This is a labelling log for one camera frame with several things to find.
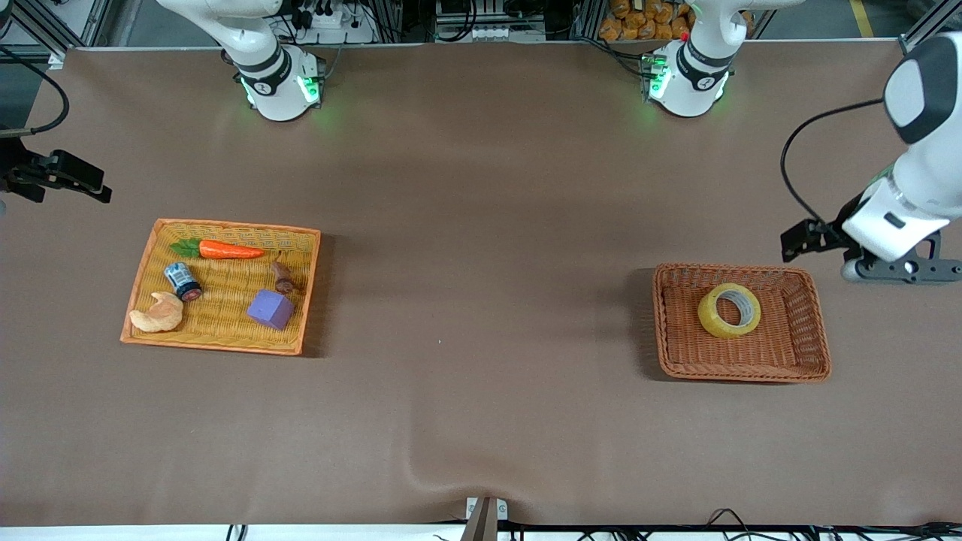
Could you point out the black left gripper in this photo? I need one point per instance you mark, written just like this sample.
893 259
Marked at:
833 231

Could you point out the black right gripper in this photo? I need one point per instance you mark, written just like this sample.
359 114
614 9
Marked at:
16 171

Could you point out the yellow packing tape roll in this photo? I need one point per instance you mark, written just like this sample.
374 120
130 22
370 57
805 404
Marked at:
710 315

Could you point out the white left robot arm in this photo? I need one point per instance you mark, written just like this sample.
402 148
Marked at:
921 180

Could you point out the brown wicker basket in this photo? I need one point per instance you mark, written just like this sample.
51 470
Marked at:
782 353

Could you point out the small blue white can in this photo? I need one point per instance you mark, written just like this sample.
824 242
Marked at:
182 279

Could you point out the toy croissant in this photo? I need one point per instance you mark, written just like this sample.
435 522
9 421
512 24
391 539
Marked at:
158 314

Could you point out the orange toy carrot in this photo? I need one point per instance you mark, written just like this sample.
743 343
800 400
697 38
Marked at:
225 249

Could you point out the orange-yellow woven tray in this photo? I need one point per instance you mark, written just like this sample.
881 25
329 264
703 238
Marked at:
225 330

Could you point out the small brown toy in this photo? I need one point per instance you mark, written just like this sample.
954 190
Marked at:
283 278

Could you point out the purple cube block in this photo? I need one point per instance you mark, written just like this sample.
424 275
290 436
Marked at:
270 308

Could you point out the orange bread bag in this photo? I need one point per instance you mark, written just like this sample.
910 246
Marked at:
646 21

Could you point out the white power strip with plugs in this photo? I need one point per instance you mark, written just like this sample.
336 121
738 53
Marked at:
338 22

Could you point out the small white power strip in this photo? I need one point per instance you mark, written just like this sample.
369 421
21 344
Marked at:
492 33

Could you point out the aluminium frame profile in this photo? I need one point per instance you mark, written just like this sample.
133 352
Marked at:
64 22
921 30

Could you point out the metal table edge bracket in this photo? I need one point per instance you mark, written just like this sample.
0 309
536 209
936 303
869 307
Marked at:
486 515

